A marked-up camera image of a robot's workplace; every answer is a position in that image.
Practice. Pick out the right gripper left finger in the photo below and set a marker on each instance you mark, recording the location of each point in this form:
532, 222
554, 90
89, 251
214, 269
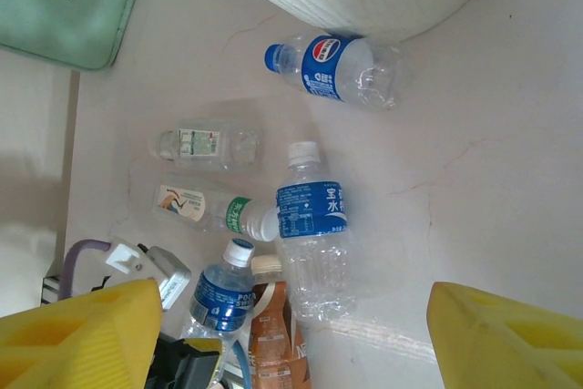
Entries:
82, 339

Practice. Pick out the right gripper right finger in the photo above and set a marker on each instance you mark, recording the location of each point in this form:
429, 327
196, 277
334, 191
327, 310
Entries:
510, 343

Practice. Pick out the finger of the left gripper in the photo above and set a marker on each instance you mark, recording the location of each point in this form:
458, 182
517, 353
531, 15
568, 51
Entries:
205, 352

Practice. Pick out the small Pocari Sweat bottle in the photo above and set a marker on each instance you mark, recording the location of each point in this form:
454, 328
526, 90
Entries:
218, 298

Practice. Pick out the brown coffee drink bottle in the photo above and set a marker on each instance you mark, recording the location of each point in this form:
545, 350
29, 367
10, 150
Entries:
273, 339

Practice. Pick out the clear bottle green neck band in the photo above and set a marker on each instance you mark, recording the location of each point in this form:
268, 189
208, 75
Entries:
182, 202

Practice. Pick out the large blue label white-cap bottle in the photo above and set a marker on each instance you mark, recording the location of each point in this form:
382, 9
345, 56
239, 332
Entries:
312, 211

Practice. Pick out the clear bottle green white label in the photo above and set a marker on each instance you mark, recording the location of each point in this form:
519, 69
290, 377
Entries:
200, 143

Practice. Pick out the Pepsi label clear bottle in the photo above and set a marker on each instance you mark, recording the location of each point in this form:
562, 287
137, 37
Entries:
325, 68

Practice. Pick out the blue stethoscope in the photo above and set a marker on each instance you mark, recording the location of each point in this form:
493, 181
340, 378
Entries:
240, 359

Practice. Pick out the mint green medicine bag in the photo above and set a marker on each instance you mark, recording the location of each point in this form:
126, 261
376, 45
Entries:
68, 6

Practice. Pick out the aluminium side rail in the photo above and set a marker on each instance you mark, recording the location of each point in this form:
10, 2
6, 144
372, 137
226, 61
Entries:
52, 289

